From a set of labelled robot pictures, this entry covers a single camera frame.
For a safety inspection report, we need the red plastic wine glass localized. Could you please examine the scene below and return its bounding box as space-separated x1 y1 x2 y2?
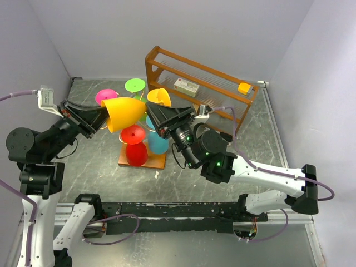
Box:
121 125 148 166

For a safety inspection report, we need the green plastic wine glass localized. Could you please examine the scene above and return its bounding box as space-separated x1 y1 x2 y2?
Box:
124 78 148 123

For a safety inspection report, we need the orange plastic wine glass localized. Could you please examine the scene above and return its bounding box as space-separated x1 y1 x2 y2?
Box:
101 88 171 133

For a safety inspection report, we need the pink plastic wine glass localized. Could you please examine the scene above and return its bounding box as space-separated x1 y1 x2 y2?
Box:
95 88 120 105

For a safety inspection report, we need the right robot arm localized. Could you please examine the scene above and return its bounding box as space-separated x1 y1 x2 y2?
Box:
146 102 319 221

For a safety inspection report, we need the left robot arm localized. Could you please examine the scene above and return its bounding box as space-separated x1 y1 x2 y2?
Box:
1 100 108 266

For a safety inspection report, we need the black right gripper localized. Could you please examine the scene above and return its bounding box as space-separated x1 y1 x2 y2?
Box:
146 101 199 167

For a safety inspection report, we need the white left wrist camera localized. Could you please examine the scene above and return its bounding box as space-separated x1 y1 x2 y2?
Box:
37 86 63 117

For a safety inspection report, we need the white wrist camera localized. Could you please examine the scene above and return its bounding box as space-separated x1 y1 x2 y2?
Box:
193 104 212 121
37 86 63 117

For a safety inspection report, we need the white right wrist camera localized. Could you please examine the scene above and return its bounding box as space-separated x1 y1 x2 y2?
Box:
193 104 212 121

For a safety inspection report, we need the aluminium frame rail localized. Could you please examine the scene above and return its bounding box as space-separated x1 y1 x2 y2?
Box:
258 80 314 225

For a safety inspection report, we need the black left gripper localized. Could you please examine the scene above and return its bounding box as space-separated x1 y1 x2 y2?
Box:
43 97 116 159

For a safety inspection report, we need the wooden rack base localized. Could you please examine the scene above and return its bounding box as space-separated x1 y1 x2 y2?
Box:
118 142 166 169

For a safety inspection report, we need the blue plastic wine glass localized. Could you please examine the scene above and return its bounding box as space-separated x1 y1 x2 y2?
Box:
146 116 169 155

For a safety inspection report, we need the small white card box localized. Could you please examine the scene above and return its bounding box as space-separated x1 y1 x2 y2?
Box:
174 78 200 97

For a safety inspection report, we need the wooden shelf rack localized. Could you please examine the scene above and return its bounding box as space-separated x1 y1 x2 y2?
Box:
145 46 259 132

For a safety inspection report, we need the gold wire glass rack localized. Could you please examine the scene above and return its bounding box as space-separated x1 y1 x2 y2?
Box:
100 94 149 131

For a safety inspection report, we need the yellow grey box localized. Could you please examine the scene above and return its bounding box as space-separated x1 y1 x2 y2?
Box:
238 82 253 95

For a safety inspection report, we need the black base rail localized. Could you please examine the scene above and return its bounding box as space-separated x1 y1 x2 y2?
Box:
89 202 268 235

